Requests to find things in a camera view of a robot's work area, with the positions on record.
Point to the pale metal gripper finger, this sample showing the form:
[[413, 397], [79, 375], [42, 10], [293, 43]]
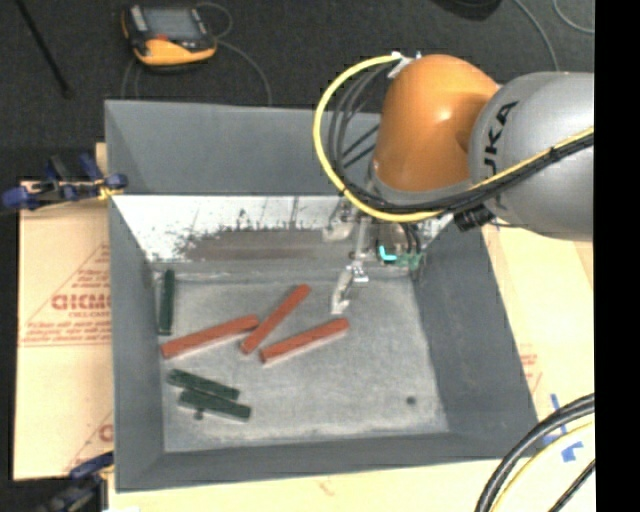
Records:
[[340, 295], [358, 275]]

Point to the red-brown flat block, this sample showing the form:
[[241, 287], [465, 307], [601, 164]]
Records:
[[304, 341], [275, 318], [210, 336]]

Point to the grey metal bin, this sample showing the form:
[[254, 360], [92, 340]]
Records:
[[320, 385]]

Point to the dark green flat block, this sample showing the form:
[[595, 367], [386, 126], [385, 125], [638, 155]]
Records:
[[166, 302], [215, 405], [202, 384]]

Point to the brown cardboard board, red print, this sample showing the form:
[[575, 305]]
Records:
[[60, 380]]

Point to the black cylinder on white bracket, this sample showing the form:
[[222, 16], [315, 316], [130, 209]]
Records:
[[470, 218]]

